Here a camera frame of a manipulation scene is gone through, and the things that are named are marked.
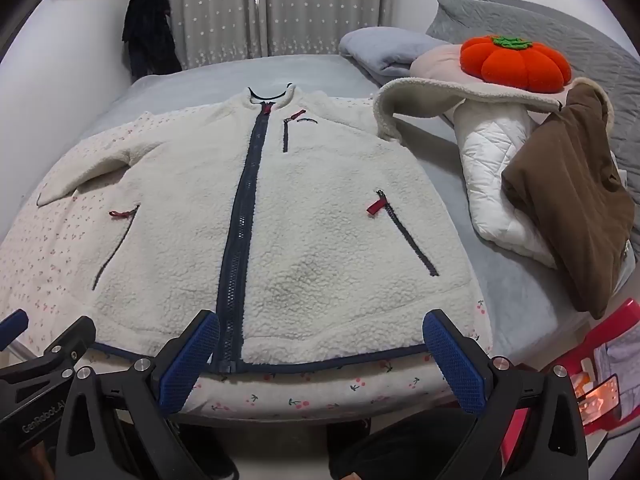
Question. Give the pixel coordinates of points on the grey bed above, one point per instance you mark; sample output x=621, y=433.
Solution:
x=200, y=80

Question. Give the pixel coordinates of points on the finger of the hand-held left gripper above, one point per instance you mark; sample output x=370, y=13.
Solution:
x=12, y=326
x=60, y=342

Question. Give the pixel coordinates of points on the cherry print blanket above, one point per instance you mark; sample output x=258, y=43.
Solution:
x=50, y=260

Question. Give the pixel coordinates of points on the brown jacket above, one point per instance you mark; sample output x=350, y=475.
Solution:
x=565, y=210

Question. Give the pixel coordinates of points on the red plastic stool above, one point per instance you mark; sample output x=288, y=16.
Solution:
x=615, y=320

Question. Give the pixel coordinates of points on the black hanging garment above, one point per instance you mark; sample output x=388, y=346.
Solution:
x=150, y=35

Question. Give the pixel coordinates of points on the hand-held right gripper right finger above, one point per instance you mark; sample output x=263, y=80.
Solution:
x=452, y=365

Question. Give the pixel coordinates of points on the white fleece zip jacket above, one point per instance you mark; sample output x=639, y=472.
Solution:
x=310, y=240

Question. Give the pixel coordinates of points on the grey quilted pillow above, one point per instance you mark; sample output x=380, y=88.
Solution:
x=575, y=40

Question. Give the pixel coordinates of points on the grey folded blanket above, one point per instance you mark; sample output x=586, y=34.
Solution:
x=380, y=50

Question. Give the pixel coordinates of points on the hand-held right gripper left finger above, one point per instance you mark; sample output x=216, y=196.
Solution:
x=190, y=360

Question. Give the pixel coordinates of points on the white quilted jacket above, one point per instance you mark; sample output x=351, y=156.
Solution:
x=490, y=185

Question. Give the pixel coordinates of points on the orange pumpkin plush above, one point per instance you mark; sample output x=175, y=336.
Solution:
x=515, y=65

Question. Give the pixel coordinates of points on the grey star print curtain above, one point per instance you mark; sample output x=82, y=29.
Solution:
x=300, y=10

